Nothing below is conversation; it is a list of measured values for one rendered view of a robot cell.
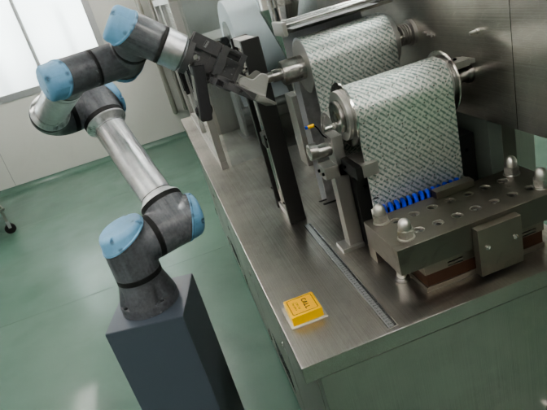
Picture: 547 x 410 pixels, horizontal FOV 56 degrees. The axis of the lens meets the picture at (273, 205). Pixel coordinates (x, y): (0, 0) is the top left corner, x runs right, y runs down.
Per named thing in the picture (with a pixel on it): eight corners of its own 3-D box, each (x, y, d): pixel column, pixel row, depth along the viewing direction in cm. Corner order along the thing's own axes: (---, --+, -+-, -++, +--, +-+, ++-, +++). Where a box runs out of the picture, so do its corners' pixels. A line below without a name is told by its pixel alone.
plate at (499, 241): (476, 272, 108) (470, 227, 104) (518, 256, 110) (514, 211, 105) (483, 278, 106) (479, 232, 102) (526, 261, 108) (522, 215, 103)
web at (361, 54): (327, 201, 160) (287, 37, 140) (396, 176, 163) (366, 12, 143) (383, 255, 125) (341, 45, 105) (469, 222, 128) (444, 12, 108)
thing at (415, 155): (374, 211, 121) (359, 137, 113) (462, 179, 124) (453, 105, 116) (374, 212, 120) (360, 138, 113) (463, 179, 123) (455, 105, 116)
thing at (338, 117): (341, 113, 111) (343, 140, 116) (349, 110, 111) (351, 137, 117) (327, 95, 116) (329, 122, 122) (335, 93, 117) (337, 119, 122)
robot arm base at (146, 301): (116, 326, 128) (101, 294, 124) (130, 292, 142) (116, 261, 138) (174, 312, 127) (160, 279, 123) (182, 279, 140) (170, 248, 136)
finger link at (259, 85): (286, 84, 106) (246, 64, 104) (275, 110, 107) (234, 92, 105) (285, 83, 109) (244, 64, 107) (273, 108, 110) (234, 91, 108)
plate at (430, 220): (368, 244, 118) (363, 221, 116) (519, 187, 124) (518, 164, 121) (401, 276, 104) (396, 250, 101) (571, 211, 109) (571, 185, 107)
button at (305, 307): (285, 310, 116) (282, 301, 115) (313, 299, 117) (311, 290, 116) (294, 327, 109) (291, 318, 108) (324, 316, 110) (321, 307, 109)
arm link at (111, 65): (82, 63, 110) (88, 37, 101) (129, 47, 116) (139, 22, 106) (100, 95, 111) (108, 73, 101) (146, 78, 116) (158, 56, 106)
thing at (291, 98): (293, 160, 203) (254, 10, 180) (326, 149, 205) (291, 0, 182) (304, 170, 190) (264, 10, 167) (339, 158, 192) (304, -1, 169)
